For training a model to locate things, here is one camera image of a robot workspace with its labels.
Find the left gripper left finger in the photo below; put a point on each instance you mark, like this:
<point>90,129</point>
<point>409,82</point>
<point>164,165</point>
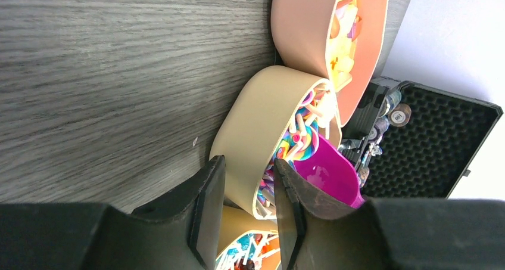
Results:
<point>177,230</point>

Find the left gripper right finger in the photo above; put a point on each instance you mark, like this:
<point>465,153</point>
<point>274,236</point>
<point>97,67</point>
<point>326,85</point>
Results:
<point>317,231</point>

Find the magenta plastic scoop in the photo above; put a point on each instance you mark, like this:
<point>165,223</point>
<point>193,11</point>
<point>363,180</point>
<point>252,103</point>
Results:
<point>328,170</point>

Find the pink tray popsicle candies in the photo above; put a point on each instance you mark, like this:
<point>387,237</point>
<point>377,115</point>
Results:
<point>301,34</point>

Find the tan tray round lollipops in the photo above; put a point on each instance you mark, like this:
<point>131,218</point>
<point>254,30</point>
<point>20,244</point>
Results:
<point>247,243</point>

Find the black poker chip case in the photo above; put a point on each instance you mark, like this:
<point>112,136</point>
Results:
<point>427,156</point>

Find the cream tray swirl lollipops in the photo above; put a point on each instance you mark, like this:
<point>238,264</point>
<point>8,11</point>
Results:
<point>256,123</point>

